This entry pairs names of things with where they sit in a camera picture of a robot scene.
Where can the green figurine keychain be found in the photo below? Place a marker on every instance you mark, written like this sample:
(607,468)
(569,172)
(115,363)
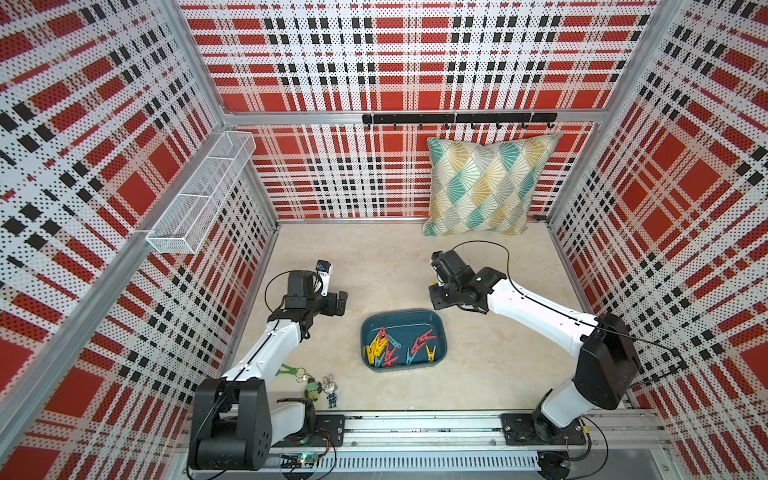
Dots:
(313,389)

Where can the teal plastic storage box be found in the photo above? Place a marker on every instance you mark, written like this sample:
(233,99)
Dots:
(402,328)

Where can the yellow clothespin in box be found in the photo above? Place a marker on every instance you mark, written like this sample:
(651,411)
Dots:
(376,348)

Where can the rabbit figurine keychain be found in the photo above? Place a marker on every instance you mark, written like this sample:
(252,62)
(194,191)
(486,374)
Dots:
(330,388)

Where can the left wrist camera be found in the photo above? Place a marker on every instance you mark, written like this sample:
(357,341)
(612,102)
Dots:
(324,270)

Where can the black hook rail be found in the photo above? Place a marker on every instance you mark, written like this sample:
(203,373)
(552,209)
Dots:
(420,119)

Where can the yellow clothespin lower right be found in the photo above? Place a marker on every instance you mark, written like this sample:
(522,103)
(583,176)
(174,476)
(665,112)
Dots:
(431,353)

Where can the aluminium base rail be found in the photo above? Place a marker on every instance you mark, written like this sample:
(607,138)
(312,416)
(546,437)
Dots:
(625,444)

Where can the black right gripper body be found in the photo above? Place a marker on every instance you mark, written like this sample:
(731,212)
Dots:
(444,294)

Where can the geometric patterned pillow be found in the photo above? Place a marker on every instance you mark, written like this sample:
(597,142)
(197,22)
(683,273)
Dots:
(484,187)

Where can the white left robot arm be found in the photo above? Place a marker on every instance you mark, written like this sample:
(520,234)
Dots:
(233,425)

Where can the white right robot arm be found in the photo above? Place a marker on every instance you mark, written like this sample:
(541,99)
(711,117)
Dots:
(606,358)

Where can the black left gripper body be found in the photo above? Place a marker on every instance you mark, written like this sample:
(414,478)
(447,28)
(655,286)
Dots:
(325,305)

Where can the red clothespin in box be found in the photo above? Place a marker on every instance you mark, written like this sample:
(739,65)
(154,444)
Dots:
(421,341)
(389,358)

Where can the red clothespin right in box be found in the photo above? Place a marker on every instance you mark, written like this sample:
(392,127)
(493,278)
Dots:
(421,341)

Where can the teal clothespin in box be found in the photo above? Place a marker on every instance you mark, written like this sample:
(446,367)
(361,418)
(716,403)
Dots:
(410,356)

